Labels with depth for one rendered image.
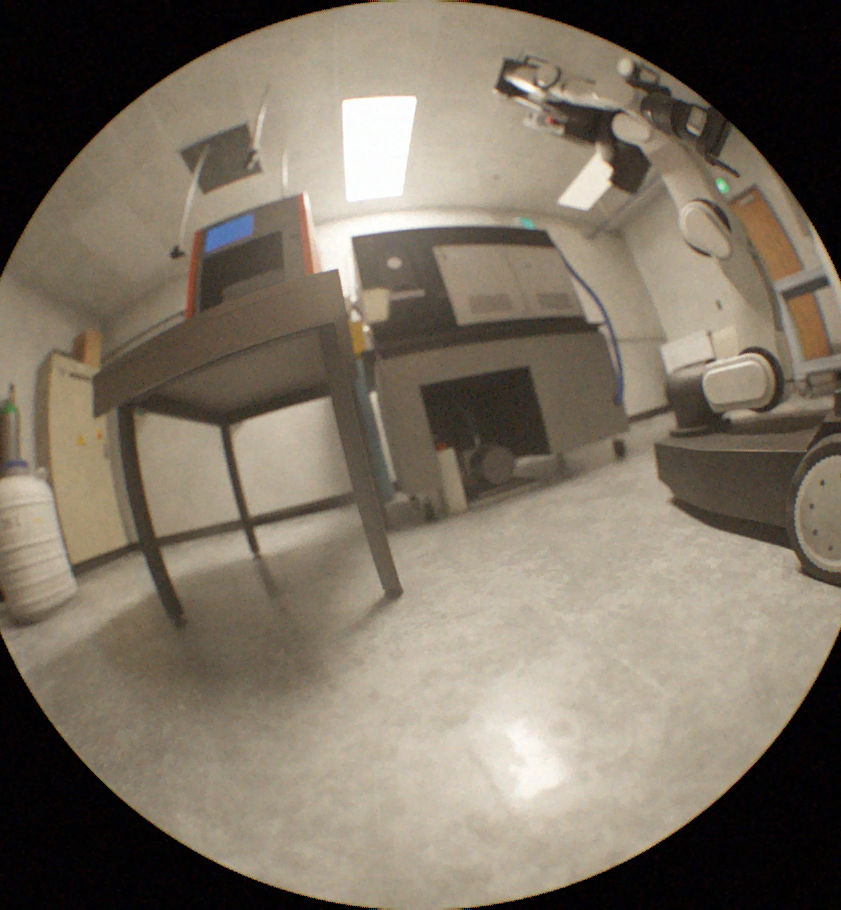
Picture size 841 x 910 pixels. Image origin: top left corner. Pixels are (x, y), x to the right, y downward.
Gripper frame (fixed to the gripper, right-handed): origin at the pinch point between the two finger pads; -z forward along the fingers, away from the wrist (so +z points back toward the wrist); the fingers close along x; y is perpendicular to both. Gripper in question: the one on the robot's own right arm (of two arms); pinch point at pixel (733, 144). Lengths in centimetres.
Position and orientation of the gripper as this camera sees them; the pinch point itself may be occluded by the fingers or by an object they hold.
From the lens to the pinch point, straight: 68.2
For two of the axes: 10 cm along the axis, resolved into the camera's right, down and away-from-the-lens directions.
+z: -2.6, -8.8, 4.0
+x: 0.8, -4.3, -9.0
